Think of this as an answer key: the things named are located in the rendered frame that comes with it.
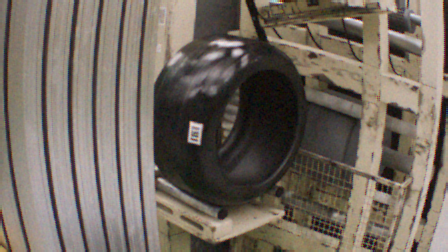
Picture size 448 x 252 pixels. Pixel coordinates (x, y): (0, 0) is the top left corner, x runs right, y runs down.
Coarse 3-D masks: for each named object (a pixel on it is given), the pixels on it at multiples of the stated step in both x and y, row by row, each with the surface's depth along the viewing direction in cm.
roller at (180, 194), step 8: (160, 184) 212; (168, 184) 210; (168, 192) 209; (176, 192) 206; (184, 192) 204; (184, 200) 203; (192, 200) 200; (200, 200) 198; (200, 208) 197; (208, 208) 195; (216, 208) 193; (224, 208) 193; (216, 216) 192; (224, 216) 193
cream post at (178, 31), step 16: (176, 0) 203; (192, 0) 208; (176, 16) 205; (192, 16) 211; (160, 32) 208; (176, 32) 208; (192, 32) 213; (176, 48) 210; (160, 64) 211; (160, 224) 232; (160, 240) 235; (176, 240) 234
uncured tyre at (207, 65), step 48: (192, 48) 190; (240, 48) 183; (192, 96) 177; (240, 96) 225; (288, 96) 216; (192, 144) 177; (240, 144) 227; (288, 144) 217; (192, 192) 193; (240, 192) 193
